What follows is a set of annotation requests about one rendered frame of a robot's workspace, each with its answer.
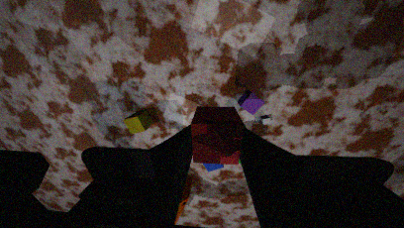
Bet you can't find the purple block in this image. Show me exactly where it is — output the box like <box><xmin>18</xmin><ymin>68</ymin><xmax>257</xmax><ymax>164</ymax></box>
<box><xmin>237</xmin><ymin>90</ymin><xmax>265</xmax><ymax>115</ymax></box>

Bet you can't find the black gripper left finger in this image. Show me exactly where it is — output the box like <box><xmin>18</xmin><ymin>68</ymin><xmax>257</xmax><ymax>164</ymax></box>
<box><xmin>81</xmin><ymin>124</ymin><xmax>193</xmax><ymax>225</ymax></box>

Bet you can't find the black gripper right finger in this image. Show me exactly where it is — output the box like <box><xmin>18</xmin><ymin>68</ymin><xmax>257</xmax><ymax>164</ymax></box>
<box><xmin>240</xmin><ymin>128</ymin><xmax>394</xmax><ymax>228</ymax></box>

